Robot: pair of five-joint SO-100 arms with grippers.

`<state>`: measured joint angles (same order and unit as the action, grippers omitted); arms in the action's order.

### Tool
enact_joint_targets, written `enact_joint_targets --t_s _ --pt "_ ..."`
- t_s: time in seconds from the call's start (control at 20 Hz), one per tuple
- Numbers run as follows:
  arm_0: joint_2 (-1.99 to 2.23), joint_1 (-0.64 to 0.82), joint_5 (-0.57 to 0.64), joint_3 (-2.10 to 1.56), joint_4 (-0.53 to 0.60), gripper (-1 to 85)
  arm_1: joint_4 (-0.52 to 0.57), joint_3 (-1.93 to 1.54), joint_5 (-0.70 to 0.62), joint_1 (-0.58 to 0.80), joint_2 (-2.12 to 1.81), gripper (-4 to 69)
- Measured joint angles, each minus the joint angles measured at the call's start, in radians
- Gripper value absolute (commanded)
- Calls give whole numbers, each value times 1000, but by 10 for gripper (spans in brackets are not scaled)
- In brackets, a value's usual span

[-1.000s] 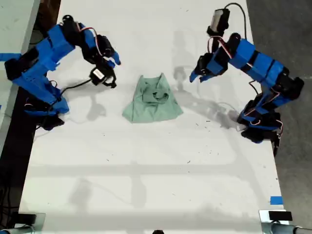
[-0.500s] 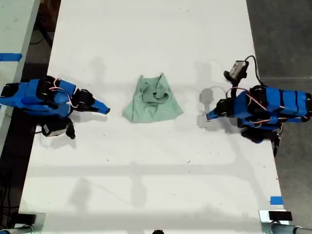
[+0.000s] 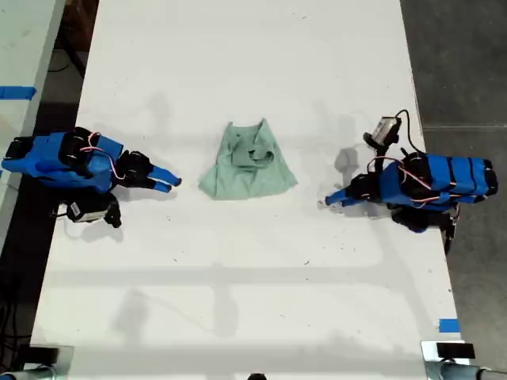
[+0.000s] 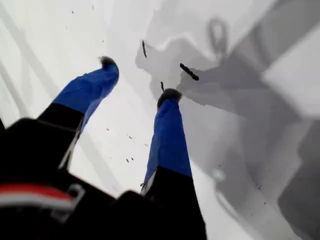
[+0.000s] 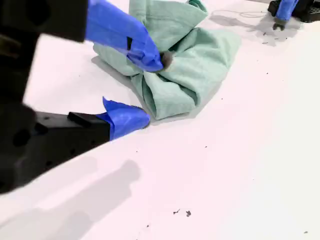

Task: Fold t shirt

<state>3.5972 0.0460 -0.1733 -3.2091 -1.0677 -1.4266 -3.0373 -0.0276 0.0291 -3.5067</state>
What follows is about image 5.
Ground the thin pale wire loop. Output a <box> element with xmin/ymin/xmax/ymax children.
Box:
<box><xmin>216</xmin><ymin>9</ymin><xmax>266</xmax><ymax>19</ymax></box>

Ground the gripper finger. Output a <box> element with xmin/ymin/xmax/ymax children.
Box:
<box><xmin>273</xmin><ymin>0</ymin><xmax>299</xmax><ymax>31</ymax></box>
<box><xmin>37</xmin><ymin>0</ymin><xmax>175</xmax><ymax>73</ymax></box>
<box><xmin>24</xmin><ymin>96</ymin><xmax>151</xmax><ymax>180</ymax></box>

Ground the pale green T-shirt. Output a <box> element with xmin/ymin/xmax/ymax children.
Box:
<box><xmin>92</xmin><ymin>0</ymin><xmax>243</xmax><ymax>122</ymax></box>

